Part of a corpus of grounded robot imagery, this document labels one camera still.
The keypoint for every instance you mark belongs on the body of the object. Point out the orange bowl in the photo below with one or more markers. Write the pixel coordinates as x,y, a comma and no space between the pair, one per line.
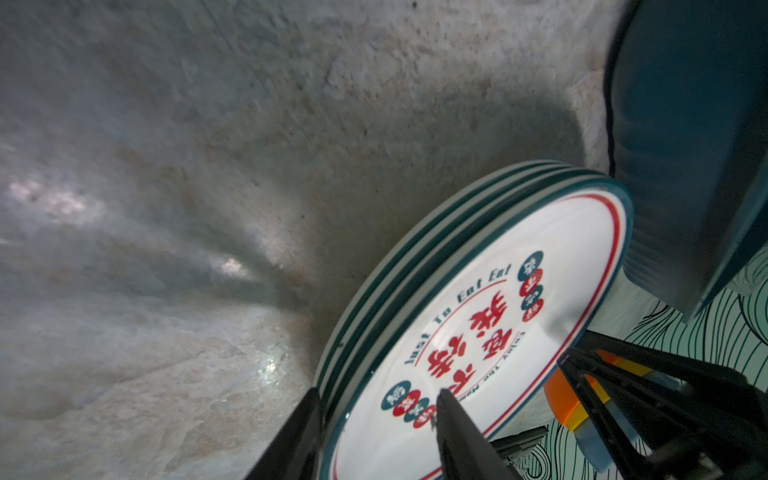
560,396

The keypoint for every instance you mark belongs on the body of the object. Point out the teal plastic bin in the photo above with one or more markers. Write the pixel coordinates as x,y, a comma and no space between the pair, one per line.
686,95

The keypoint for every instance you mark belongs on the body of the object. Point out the white plate teal lettered rim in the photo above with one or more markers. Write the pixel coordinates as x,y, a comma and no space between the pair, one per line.
413,259

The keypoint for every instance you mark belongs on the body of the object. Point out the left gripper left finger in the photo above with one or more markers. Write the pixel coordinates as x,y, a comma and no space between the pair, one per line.
293,453

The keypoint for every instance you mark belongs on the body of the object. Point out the yellow bowl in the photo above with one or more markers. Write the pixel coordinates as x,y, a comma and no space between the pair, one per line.
578,414

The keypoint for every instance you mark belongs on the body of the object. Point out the white plate red characters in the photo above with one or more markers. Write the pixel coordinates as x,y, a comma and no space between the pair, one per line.
486,324

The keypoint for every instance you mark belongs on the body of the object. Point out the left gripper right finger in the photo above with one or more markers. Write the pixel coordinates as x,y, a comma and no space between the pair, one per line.
464,452

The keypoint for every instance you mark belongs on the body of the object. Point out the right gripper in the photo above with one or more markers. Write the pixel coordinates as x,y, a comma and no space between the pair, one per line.
686,419

